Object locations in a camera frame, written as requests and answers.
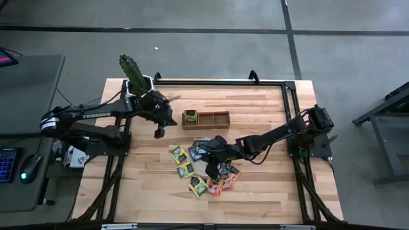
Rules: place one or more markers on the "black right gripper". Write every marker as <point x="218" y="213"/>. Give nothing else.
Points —
<point x="220" y="150"/>

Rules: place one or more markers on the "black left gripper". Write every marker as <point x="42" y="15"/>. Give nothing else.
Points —
<point x="156" y="108"/>

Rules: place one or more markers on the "dark green foil packet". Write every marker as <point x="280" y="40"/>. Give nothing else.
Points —
<point x="229" y="168"/>

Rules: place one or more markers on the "yellow green tea sachet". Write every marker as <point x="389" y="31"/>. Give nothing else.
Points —
<point x="179" y="154"/>
<point x="191" y="117"/>
<point x="198" y="186"/>
<point x="185" y="171"/>

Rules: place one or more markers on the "blue blackcurrant tea sachet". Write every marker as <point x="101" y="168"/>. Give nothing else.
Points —
<point x="194" y="154"/>
<point x="202" y="145"/>

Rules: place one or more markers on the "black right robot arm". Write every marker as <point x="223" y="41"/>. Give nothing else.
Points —
<point x="274" y="134"/>

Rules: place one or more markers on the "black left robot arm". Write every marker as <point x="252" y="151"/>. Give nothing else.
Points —
<point x="96" y="113"/>

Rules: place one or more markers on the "brown wooden compartment tray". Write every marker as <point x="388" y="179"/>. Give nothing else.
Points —
<point x="207" y="127"/>

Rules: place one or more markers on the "white plant pot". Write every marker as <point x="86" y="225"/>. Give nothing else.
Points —
<point x="151" y="83"/>

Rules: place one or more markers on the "green cactus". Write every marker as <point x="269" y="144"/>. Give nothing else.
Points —
<point x="134" y="75"/>

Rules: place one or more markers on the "white printed box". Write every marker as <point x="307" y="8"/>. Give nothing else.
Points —
<point x="78" y="158"/>

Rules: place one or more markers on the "black computer mouse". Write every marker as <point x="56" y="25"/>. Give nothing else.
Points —
<point x="30" y="167"/>

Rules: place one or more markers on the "grey side desk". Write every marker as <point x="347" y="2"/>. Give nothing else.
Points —
<point x="28" y="92"/>

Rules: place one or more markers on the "black backlit keyboard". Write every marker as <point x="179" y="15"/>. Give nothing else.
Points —
<point x="8" y="164"/>

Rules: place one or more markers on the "small lit screen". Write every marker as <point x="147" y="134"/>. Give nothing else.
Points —
<point x="6" y="59"/>

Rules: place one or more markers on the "black metal stand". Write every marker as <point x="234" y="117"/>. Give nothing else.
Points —
<point x="385" y="150"/>

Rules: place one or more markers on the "silver bar on frame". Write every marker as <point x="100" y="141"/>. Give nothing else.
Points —
<point x="119" y="226"/>
<point x="297" y="227"/>

